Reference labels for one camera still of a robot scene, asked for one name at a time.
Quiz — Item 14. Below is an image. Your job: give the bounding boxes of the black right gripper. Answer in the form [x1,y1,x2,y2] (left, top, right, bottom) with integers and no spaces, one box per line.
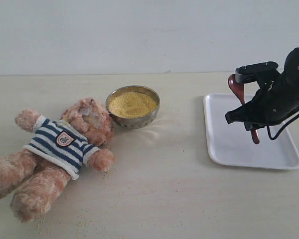
[235,47,299,124]

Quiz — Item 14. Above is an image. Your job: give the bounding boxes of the dark red wooden spoon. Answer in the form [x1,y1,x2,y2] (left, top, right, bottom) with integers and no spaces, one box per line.
[227,74,260,144]

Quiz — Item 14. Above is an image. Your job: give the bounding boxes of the tan teddy bear striped sweater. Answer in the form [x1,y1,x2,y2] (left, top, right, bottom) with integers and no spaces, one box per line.
[0,98,115,222]

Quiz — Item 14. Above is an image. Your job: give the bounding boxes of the white rectangular plastic tray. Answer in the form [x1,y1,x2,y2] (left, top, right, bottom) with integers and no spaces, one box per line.
[204,94,299,170]

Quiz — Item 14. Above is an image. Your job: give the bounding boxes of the steel bowl of millet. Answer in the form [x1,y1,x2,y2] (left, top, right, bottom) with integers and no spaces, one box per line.
[106,85,160,129]

